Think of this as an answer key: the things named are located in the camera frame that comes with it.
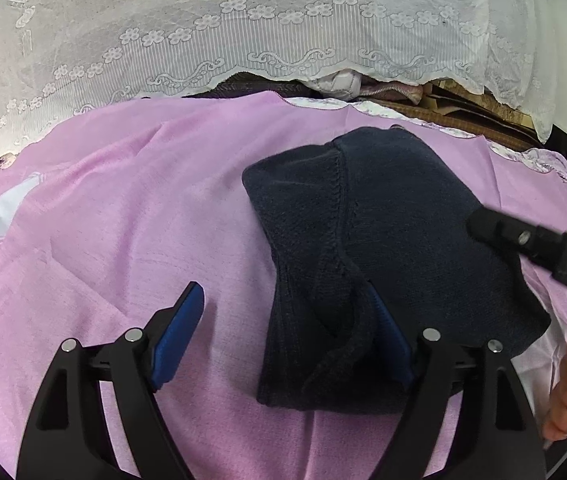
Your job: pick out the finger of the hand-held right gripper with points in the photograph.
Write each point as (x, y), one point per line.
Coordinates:
(503, 232)

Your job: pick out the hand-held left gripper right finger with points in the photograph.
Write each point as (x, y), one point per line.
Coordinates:
(394, 347)

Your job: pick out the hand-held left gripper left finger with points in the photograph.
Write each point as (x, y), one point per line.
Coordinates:
(178, 340)

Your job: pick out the navy knit sweater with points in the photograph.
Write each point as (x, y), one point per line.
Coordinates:
(388, 210)

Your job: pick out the brown woven mat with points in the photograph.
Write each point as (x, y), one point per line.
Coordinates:
(473, 112)

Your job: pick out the purple bed sheet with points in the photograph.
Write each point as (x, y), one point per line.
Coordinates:
(138, 210)

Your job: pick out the white pillow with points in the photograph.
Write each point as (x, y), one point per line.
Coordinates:
(338, 85)

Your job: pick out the white lace cloth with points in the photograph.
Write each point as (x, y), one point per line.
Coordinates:
(213, 20)

